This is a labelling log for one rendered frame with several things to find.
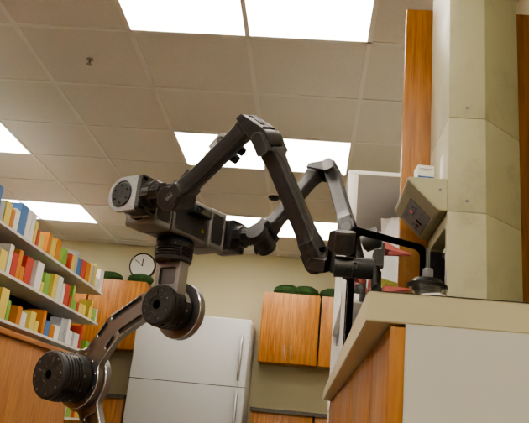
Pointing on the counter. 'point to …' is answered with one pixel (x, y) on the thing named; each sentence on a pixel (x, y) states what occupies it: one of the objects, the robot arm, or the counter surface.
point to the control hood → (432, 191)
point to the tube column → (474, 64)
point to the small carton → (424, 171)
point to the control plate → (416, 216)
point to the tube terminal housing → (479, 211)
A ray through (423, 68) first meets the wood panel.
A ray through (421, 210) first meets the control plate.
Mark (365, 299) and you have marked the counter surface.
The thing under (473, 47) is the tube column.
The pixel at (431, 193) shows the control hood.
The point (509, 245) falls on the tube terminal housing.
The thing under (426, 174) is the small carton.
